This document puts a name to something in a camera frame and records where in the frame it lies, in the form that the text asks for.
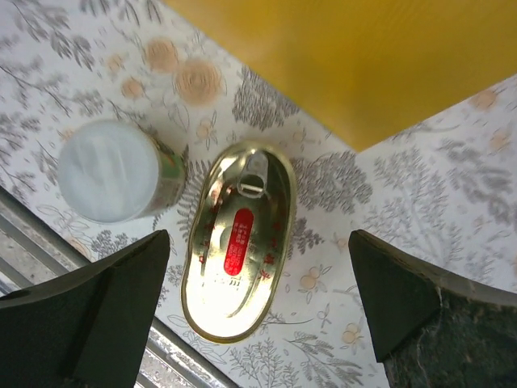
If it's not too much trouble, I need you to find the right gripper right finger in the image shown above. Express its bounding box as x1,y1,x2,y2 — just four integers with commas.
348,230,516,387

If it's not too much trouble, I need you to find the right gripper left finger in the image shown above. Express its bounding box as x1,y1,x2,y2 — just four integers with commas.
1,230,170,387

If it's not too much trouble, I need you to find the floral patterned table mat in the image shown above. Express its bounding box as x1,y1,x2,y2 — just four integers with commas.
1,1,516,387

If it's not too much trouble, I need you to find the silver can with clear lid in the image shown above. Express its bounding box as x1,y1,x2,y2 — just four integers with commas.
57,120,187,224

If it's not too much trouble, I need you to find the gold oval tin left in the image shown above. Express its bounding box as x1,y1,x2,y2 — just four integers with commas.
180,140,297,344

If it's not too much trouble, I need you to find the yellow wooden shelf cabinet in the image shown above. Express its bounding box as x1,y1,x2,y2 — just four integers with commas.
170,1,516,151

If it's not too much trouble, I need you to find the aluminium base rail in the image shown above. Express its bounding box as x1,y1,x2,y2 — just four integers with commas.
1,192,233,387

